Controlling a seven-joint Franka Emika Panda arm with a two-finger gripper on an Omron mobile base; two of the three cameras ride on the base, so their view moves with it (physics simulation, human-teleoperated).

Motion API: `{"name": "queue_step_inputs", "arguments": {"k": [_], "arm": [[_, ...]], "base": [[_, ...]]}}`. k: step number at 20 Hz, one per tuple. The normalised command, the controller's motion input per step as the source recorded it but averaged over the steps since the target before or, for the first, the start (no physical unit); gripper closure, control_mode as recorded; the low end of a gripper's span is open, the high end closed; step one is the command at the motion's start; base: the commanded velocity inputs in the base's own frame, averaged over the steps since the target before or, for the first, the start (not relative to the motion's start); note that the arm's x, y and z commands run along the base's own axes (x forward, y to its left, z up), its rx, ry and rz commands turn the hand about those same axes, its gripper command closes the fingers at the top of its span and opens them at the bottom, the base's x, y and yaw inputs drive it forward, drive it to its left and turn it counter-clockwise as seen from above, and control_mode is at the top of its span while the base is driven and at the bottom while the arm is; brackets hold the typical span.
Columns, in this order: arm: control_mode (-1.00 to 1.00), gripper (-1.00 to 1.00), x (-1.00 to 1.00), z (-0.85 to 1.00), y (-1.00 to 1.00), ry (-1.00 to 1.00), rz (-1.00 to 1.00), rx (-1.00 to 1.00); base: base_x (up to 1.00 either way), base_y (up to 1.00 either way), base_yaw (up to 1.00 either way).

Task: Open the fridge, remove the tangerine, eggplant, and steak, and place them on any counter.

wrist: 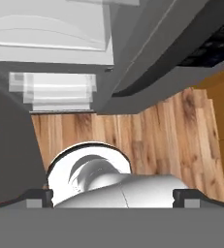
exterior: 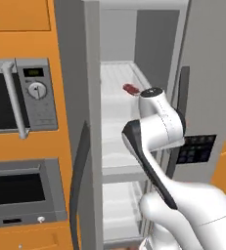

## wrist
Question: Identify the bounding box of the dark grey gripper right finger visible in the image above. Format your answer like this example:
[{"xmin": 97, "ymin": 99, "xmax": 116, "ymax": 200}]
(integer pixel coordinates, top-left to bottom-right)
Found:
[{"xmin": 172, "ymin": 188, "xmax": 224, "ymax": 209}]

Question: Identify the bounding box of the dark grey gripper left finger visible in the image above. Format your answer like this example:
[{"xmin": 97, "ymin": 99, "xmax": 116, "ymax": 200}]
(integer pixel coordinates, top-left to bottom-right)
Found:
[{"xmin": 6, "ymin": 188, "xmax": 54, "ymax": 209}]

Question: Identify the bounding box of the orange wooden cabinet door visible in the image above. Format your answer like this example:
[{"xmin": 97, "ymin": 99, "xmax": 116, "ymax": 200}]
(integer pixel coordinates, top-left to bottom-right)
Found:
[{"xmin": 194, "ymin": 63, "xmax": 224, "ymax": 206}]

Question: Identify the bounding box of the black speckled surface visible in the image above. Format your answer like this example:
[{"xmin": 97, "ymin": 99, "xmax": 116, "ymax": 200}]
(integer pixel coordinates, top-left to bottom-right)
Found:
[{"xmin": 176, "ymin": 16, "xmax": 224, "ymax": 69}]

